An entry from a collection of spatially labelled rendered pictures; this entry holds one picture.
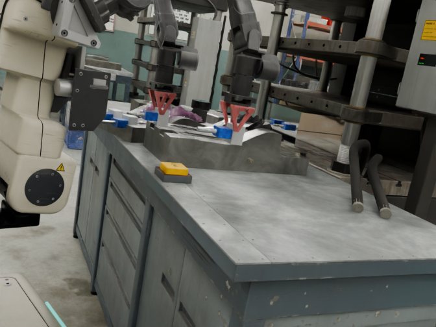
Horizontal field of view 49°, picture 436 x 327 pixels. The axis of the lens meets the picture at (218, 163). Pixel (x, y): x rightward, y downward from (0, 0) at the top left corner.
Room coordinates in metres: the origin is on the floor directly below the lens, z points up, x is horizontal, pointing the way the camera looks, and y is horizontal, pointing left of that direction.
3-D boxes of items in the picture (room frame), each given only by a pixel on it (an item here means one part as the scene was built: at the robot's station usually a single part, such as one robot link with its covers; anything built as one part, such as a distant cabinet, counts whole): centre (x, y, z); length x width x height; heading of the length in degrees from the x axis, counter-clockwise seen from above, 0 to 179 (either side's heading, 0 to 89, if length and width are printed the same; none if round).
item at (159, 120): (1.50, 0.25, 0.92); 0.13 x 0.05 x 0.05; 115
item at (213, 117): (1.86, 0.21, 0.86); 0.50 x 0.26 x 0.11; 133
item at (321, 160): (2.49, -0.55, 0.76); 1.30 x 0.84 x 0.07; 26
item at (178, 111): (1.85, 0.21, 0.90); 0.26 x 0.18 x 0.08; 133
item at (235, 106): (1.31, -0.03, 0.99); 0.07 x 0.07 x 0.09; 25
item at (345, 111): (2.48, -0.56, 0.96); 1.29 x 0.83 x 0.18; 26
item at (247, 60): (1.32, -0.03, 1.12); 0.07 x 0.06 x 0.07; 119
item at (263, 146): (1.57, -0.02, 0.87); 0.50 x 0.26 x 0.14; 116
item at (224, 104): (1.33, -0.02, 0.99); 0.07 x 0.07 x 0.09; 25
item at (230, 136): (1.30, 0.01, 0.94); 0.13 x 0.05 x 0.05; 115
